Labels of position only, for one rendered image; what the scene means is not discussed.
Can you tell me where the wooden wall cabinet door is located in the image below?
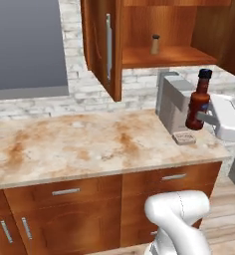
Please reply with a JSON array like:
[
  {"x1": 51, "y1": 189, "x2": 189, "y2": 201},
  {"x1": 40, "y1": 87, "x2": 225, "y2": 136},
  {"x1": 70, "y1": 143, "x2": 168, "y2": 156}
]
[
  {"x1": 80, "y1": 0, "x2": 124, "y2": 103},
  {"x1": 190, "y1": 0, "x2": 235, "y2": 82}
]

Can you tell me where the tan shaker with dark cap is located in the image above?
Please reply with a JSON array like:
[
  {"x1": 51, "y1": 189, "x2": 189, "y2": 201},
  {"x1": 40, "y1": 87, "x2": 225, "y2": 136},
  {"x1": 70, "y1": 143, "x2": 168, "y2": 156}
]
[{"x1": 149, "y1": 33, "x2": 161, "y2": 56}]

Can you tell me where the grey coffee machine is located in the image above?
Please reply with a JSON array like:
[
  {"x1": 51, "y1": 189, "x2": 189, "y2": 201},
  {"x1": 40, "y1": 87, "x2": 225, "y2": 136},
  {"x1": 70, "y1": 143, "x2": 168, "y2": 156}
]
[{"x1": 155, "y1": 71, "x2": 204, "y2": 146}]

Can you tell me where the open wooden wall cabinet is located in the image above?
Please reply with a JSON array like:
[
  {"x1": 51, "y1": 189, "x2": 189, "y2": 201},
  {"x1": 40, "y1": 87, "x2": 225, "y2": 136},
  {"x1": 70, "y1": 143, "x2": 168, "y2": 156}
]
[{"x1": 121, "y1": 0, "x2": 233, "y2": 70}]

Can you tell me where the silver drawer handle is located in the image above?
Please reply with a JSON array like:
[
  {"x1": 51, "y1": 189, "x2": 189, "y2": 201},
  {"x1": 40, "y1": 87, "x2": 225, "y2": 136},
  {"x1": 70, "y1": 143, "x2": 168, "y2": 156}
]
[
  {"x1": 51, "y1": 187, "x2": 82, "y2": 197},
  {"x1": 160, "y1": 172, "x2": 188, "y2": 182}
]

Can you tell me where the long silver door handle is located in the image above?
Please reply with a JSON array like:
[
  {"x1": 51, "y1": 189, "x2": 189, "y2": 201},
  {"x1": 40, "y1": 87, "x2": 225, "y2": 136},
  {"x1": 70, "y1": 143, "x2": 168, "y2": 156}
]
[{"x1": 105, "y1": 12, "x2": 114, "y2": 83}]

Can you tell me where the grey window pane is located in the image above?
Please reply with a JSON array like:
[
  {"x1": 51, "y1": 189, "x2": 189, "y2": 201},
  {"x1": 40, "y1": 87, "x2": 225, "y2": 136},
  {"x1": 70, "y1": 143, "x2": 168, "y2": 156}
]
[{"x1": 0, "y1": 0, "x2": 70, "y2": 102}]

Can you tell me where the red-brown hot sauce bottle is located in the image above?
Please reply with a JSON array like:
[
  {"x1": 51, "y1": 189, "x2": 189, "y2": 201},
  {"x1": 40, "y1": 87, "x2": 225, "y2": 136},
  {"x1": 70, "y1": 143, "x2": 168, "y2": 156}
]
[{"x1": 184, "y1": 68, "x2": 214, "y2": 131}]

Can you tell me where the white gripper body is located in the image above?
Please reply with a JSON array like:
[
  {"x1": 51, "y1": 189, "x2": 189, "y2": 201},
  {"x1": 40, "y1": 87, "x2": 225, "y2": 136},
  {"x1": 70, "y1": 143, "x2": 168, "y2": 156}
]
[{"x1": 209, "y1": 93, "x2": 235, "y2": 144}]

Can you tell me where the wide wooden drawer front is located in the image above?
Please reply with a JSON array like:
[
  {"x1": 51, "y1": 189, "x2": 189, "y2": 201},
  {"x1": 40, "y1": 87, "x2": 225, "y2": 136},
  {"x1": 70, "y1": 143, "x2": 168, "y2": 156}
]
[{"x1": 4, "y1": 174, "x2": 123, "y2": 214}]

